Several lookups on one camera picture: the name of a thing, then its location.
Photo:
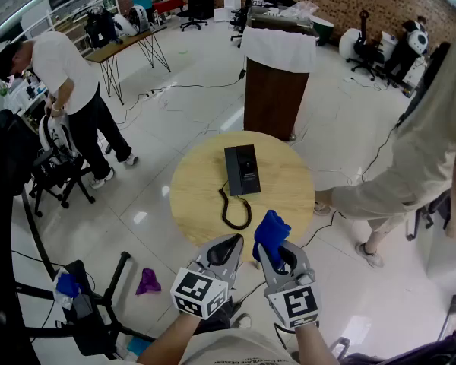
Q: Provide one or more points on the white curved counter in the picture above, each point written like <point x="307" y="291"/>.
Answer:
<point x="448" y="264"/>

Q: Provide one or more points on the black purple chair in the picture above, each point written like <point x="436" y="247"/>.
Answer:
<point x="422" y="354"/>

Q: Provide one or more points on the white power strip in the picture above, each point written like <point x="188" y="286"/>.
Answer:
<point x="154" y="92"/>

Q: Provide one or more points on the tall brown bin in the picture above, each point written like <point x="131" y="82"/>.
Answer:
<point x="273" y="101"/>

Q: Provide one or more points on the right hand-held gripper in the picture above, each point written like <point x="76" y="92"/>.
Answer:
<point x="296" y="302"/>

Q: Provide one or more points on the person's left forearm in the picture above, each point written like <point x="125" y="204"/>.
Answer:
<point x="167" y="340"/>

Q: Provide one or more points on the round grey white backpack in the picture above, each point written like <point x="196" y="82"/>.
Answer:
<point x="140" y="17"/>

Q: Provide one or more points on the person's white printed shirt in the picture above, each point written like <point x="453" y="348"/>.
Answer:
<point x="235" y="350"/>

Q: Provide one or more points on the clear plastic bag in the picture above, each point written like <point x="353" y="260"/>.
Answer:
<point x="300" y="10"/>

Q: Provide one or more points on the purple cloth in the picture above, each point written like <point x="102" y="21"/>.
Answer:
<point x="148" y="281"/>

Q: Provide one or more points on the white flat box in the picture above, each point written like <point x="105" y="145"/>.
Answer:
<point x="222" y="14"/>

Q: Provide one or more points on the blue cloth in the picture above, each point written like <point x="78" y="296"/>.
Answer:
<point x="271" y="228"/>

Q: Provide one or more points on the white rounded shell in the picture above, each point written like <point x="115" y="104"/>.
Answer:
<point x="349" y="42"/>
<point x="124" y="24"/>

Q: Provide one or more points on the teal blurred object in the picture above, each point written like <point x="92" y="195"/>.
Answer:
<point x="138" y="346"/>

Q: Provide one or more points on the person's right forearm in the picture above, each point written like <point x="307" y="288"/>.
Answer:
<point x="313" y="344"/>

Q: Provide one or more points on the dark green round table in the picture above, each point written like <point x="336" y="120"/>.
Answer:
<point x="323" y="30"/>

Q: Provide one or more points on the white shelf rack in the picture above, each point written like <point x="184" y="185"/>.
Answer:
<point x="72" y="17"/>

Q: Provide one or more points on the white cloth bin liner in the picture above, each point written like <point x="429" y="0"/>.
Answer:
<point x="277" y="48"/>

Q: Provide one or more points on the person's dark trouser leg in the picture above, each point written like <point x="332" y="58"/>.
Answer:
<point x="213" y="318"/>

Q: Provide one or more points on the white drawer cabinet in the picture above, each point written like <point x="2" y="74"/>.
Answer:
<point x="389" y="44"/>

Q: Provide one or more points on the black high-back office chair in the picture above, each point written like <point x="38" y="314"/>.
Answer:
<point x="199" y="0"/>

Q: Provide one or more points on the red table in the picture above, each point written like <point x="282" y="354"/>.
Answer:
<point x="167" y="5"/>

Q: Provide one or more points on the black office chair with headrest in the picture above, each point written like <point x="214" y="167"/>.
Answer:
<point x="365" y="51"/>

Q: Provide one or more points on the white black-spotted backpack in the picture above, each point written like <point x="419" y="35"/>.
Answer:
<point x="420" y="40"/>

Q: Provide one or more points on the white cup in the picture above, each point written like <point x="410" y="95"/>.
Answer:
<point x="271" y="11"/>

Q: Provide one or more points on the black power adapter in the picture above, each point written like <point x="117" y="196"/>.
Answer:
<point x="242" y="73"/>

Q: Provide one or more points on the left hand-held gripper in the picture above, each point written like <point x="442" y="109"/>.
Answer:
<point x="197" y="293"/>

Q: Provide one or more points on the black metal stand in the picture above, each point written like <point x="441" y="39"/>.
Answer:
<point x="99" y="318"/>

